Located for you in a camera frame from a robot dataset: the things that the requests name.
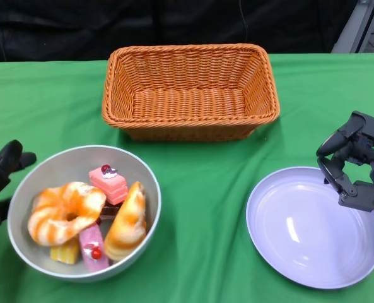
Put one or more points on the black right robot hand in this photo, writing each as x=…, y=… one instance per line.
x=363, y=189

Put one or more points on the pale green bowl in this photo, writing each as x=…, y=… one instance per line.
x=63, y=167

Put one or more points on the orange wedge bread with hole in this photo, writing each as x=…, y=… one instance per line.
x=126, y=224

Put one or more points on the lavender round plate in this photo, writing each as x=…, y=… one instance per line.
x=300, y=227

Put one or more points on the yellow cake slice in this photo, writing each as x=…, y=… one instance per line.
x=63, y=252

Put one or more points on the salmon pink cake slice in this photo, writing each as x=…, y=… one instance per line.
x=111, y=186

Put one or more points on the magenta cake slice with cherry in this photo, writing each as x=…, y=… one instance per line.
x=92, y=243

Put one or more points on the chocolate brown cake slice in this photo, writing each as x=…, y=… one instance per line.
x=111, y=211

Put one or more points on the orange wicker basket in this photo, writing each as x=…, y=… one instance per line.
x=190, y=104

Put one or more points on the black backdrop curtain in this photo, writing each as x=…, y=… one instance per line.
x=79, y=25

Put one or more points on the grey aluminium frame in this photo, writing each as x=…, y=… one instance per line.
x=354, y=25

